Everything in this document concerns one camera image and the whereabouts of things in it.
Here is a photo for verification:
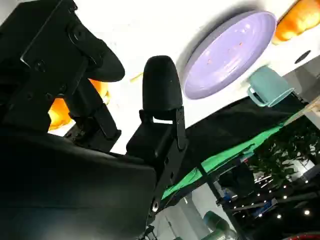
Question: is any pale green mug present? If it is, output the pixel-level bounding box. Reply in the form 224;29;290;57
246;66;293;108

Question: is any lilac plate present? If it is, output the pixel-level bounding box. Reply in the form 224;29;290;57
183;10;278;101

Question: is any black metal rack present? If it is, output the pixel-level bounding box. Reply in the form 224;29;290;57
197;154;278;240

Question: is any orange white toy bread roll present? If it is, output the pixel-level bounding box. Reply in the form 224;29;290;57
271;0;320;46
47;77;111;131

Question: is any green leafy plant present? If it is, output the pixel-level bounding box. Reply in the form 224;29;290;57
249;119;320;186

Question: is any black round table grommet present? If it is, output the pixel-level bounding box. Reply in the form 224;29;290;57
294;49;312;64

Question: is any green cloth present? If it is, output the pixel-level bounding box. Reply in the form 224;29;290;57
161;122;286;201

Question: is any black cloth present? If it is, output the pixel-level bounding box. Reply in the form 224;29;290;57
174;95;310;186

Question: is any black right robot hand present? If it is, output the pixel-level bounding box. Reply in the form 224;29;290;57
0;0;189;240

